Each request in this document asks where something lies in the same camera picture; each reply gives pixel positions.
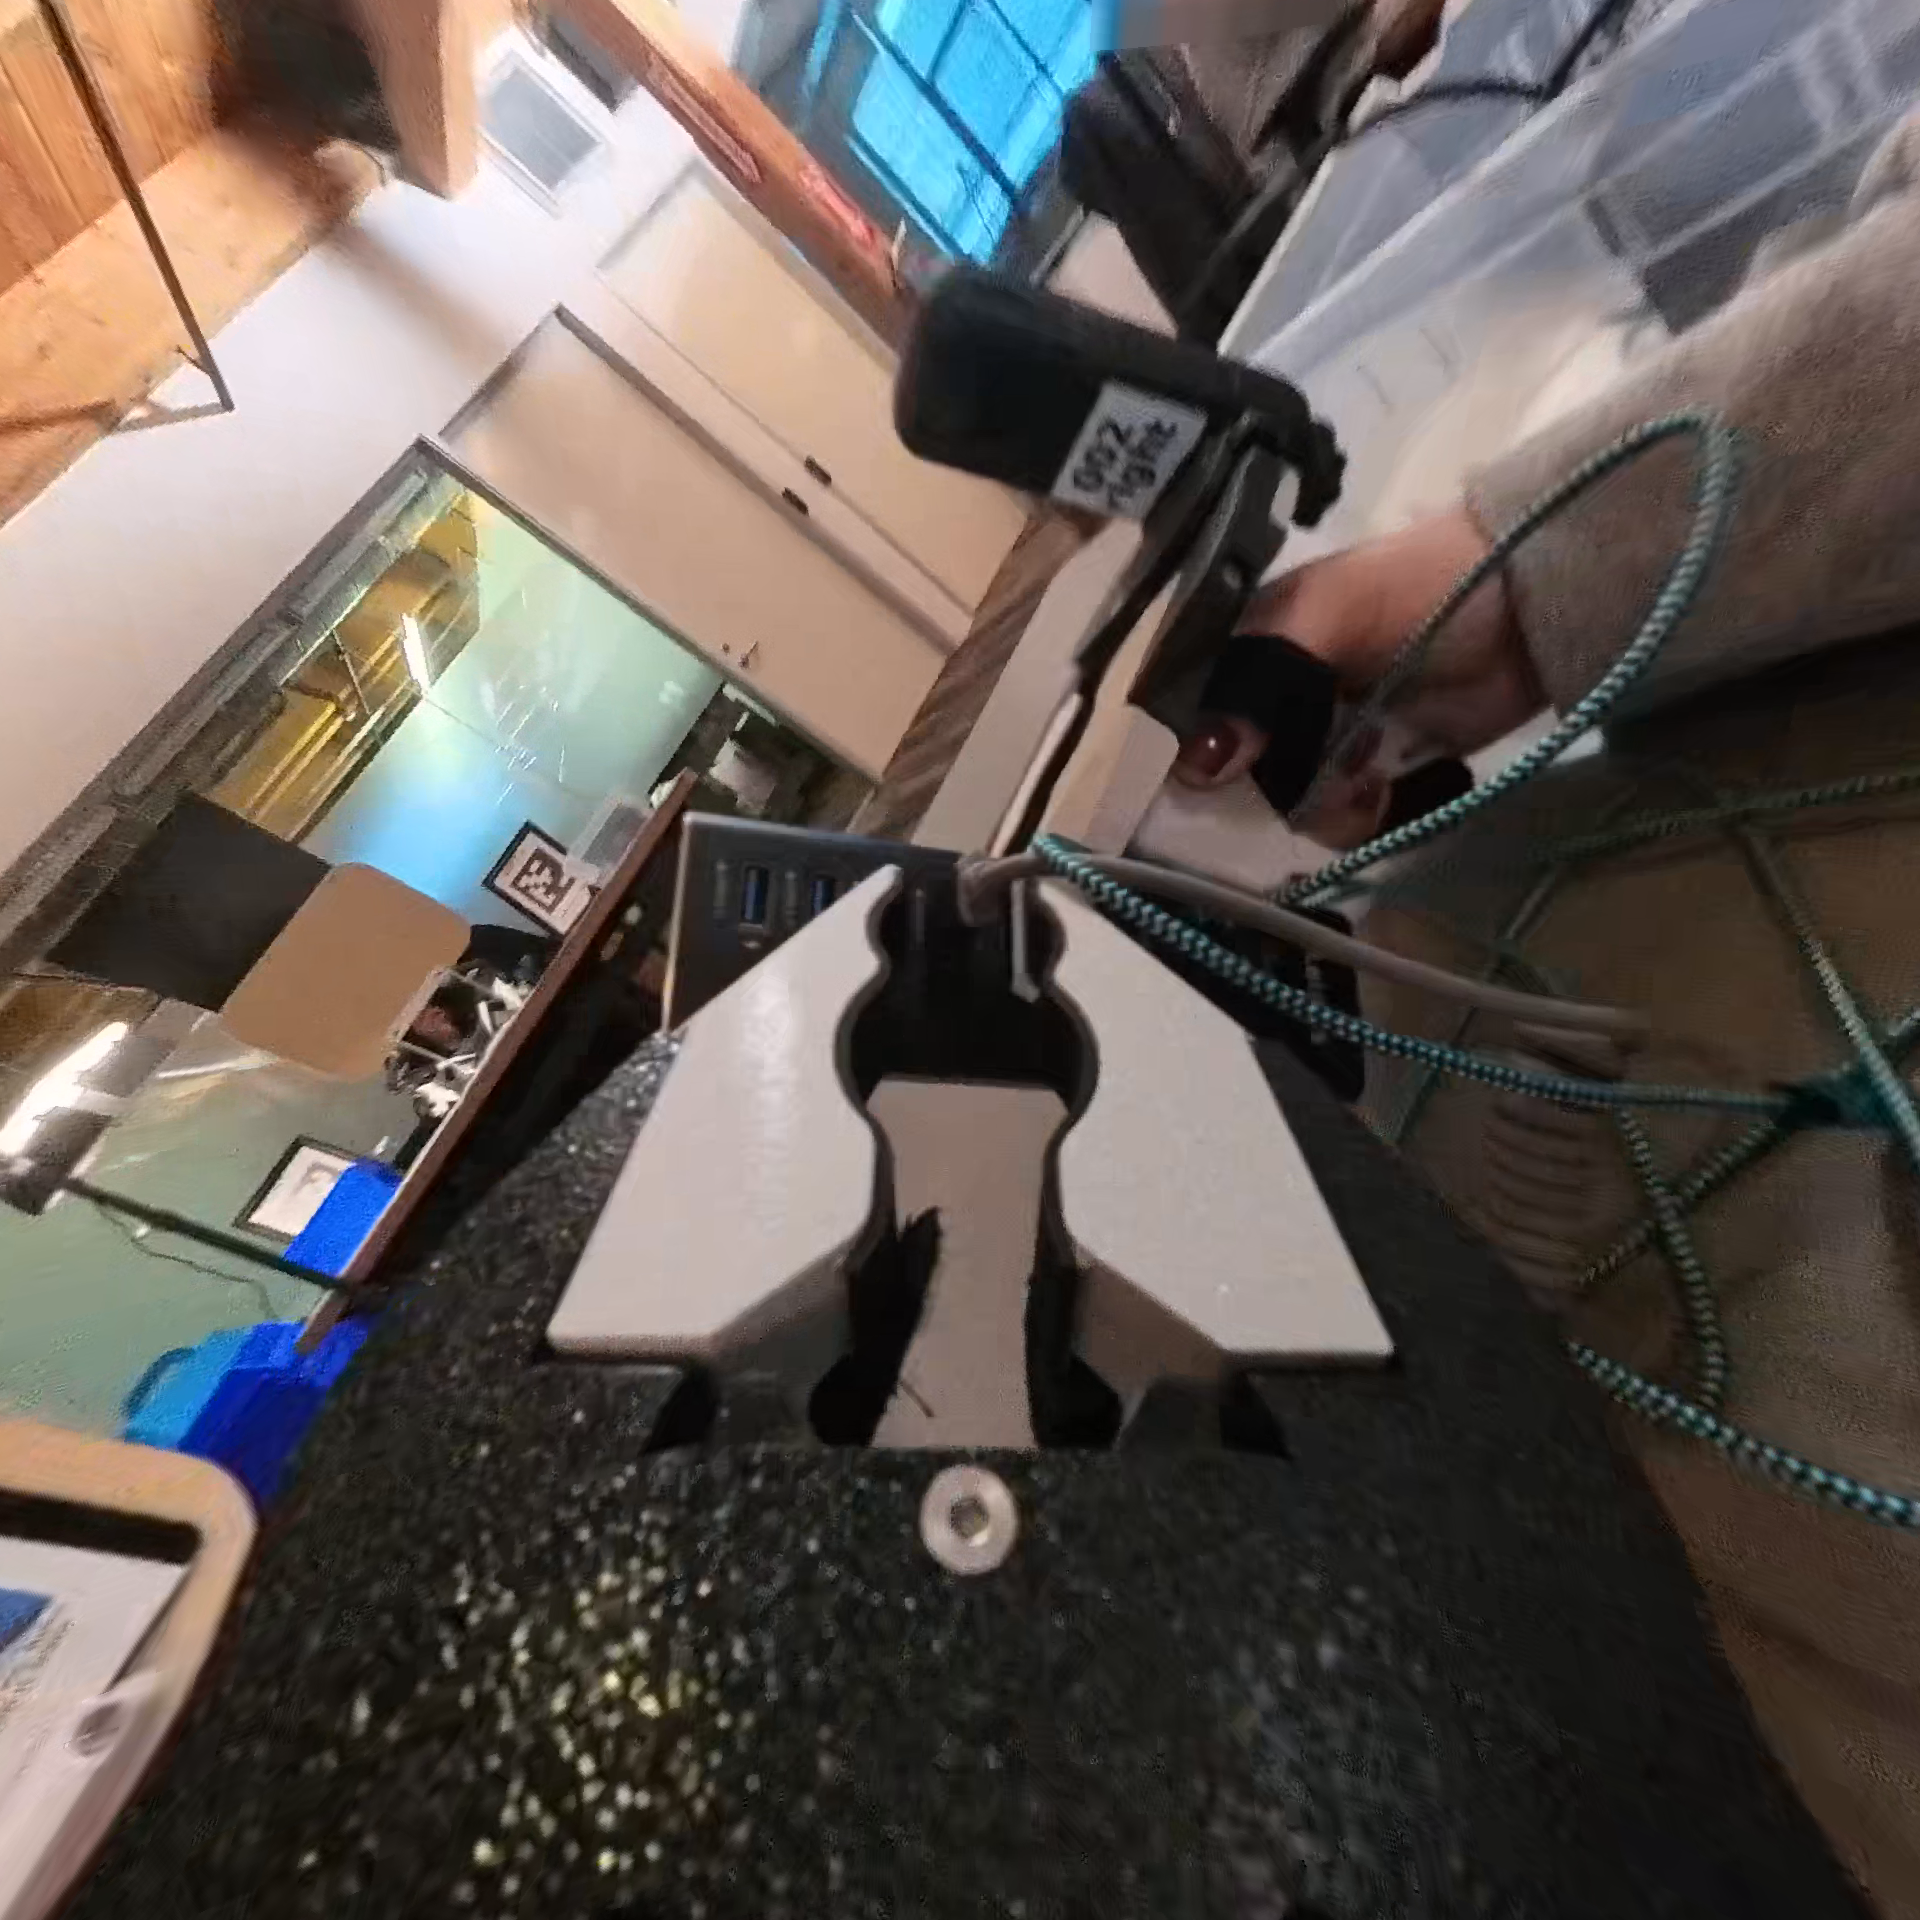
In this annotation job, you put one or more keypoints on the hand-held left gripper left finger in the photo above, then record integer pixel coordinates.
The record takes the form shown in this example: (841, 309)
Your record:
(735, 1169)

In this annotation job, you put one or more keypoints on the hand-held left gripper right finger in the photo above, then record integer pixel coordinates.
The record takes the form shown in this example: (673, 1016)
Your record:
(1202, 1201)

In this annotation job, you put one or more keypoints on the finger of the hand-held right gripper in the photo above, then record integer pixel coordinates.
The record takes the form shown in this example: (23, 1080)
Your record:
(1103, 779)
(1036, 675)

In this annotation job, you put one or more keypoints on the black usb hub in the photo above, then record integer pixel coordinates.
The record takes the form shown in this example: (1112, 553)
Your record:
(706, 930)

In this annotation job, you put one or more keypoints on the wooden board on white arm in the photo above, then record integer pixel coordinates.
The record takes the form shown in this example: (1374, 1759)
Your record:
(346, 960)

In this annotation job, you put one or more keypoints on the person's right hand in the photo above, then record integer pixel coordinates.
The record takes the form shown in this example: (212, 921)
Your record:
(1427, 629)

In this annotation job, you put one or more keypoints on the white door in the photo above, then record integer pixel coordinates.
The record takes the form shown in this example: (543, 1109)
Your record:
(781, 316)
(674, 525)

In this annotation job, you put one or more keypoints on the black office chair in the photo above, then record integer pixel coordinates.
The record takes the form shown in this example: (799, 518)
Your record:
(1139, 152)

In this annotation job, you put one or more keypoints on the wooden desk with black legs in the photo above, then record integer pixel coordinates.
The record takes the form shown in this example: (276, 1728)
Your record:
(488, 1084)

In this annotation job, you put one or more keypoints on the large paned window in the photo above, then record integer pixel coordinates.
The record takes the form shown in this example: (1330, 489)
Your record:
(932, 103)

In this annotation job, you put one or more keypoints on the framed tag sign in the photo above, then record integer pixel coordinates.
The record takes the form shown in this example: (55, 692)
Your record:
(543, 882)

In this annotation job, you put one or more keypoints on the small blue bin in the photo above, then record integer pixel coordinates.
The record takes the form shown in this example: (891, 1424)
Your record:
(346, 1223)

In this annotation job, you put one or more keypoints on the white framed picture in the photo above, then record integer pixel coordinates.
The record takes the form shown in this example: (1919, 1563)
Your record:
(306, 1188)

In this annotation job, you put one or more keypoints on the glass office partition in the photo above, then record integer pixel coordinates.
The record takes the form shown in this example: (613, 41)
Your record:
(498, 721)

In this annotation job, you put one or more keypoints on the blue storage tote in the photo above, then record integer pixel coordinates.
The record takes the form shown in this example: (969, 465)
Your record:
(254, 1410)

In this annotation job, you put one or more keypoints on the black monitor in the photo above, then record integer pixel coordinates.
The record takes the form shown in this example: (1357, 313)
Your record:
(166, 900)

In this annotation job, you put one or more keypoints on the studio light on stand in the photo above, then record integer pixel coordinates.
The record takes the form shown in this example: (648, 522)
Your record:
(47, 1163)

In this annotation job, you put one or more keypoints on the instruction board on white stand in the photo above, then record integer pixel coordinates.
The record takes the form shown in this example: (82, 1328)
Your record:
(90, 1652)

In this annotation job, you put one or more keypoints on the white wall vent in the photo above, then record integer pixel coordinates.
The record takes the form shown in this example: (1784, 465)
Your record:
(541, 120)

